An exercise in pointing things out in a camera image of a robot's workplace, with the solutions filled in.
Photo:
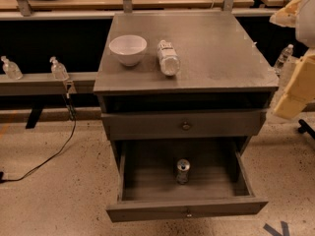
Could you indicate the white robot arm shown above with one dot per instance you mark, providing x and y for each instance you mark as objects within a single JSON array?
[{"x": 305, "y": 24}]

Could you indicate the black chair base leg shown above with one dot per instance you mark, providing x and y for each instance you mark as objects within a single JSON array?
[{"x": 305, "y": 128}]

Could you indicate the grey wooden drawer cabinet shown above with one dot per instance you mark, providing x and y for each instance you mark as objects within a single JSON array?
[{"x": 220, "y": 69}]

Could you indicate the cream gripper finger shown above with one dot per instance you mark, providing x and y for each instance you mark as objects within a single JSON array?
[
  {"x": 286, "y": 16},
  {"x": 300, "y": 90}
]

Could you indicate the silver redbull can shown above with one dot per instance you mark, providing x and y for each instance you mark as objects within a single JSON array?
[{"x": 182, "y": 167}]

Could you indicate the closed grey upper drawer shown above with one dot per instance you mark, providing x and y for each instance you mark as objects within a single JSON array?
[{"x": 183, "y": 124}]

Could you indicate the standing clear water bottle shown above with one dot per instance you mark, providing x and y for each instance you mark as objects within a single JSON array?
[{"x": 285, "y": 54}]

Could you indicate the white ceramic bowl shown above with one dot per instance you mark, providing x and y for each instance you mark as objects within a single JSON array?
[{"x": 128, "y": 49}]

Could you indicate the clear pump bottle near cabinet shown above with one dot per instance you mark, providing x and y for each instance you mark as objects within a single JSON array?
[{"x": 58, "y": 70}]

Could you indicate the lying clear plastic bottle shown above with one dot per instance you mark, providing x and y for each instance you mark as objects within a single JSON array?
[{"x": 168, "y": 59}]

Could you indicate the clear pump bottle far left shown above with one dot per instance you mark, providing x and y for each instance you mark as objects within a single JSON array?
[{"x": 11, "y": 69}]

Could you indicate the grey metal shelf rail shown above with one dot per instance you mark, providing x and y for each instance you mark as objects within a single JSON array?
[{"x": 45, "y": 84}]

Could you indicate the open grey lower drawer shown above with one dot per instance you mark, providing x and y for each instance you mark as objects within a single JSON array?
[{"x": 217, "y": 181}]

